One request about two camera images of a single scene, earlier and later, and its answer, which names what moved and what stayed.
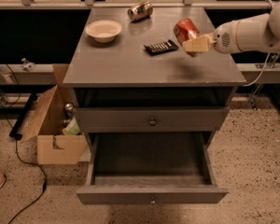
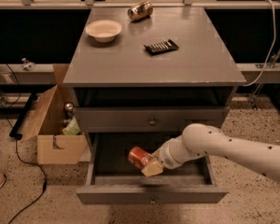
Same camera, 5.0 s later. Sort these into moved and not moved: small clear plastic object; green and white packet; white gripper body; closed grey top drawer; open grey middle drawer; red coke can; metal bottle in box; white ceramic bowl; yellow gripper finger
Moved: yellow gripper finger; red coke can; white gripper body
Not moved: green and white packet; small clear plastic object; open grey middle drawer; closed grey top drawer; metal bottle in box; white ceramic bowl
